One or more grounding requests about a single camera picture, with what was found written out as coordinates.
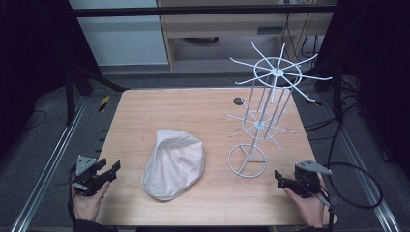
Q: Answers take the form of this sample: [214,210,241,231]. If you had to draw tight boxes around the aluminium floor rail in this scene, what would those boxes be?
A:
[318,93,402,232]
[9,96,89,232]

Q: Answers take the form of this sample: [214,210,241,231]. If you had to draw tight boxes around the thin black floor cable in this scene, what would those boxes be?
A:
[25,109,48,131]

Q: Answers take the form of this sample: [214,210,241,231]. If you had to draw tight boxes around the white cabinet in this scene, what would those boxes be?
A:
[68,0,170,67]

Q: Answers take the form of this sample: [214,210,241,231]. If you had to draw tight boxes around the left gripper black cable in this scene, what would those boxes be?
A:
[66,192,77,224]

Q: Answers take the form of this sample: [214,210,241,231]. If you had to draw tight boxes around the yellow black striped tape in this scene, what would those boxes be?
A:
[98,95,111,113]

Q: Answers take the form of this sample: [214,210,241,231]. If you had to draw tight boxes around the person's left hand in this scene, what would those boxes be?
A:
[71,180,111,223]

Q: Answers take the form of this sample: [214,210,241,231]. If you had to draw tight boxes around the light wooden desk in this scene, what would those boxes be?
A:
[156,0,337,71]

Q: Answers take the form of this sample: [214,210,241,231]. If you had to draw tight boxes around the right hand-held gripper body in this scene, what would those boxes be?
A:
[291,159,334,199]

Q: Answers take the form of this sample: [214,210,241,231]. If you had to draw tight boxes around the black curtain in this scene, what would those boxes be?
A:
[317,0,410,182]
[0,0,101,162]

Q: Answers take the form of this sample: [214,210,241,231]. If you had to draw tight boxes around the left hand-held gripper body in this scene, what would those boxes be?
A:
[56,155,108,197]

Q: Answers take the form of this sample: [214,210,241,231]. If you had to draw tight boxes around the white fabric hat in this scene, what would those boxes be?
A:
[140,129,206,203]

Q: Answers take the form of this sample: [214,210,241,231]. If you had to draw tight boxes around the person's right hand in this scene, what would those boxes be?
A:
[282,175,338,229]

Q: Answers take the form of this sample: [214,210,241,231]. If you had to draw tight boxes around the black looped cable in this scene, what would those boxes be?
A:
[317,161,384,232]

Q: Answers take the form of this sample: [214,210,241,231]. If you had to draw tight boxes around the black metal stand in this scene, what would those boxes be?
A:
[313,64,344,124]
[62,61,130,128]

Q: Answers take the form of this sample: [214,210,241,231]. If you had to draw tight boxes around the white wire hat rack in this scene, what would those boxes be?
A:
[223,41,334,180]

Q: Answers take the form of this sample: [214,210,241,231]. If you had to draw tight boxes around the black horizontal bar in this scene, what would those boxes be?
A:
[69,4,339,18]

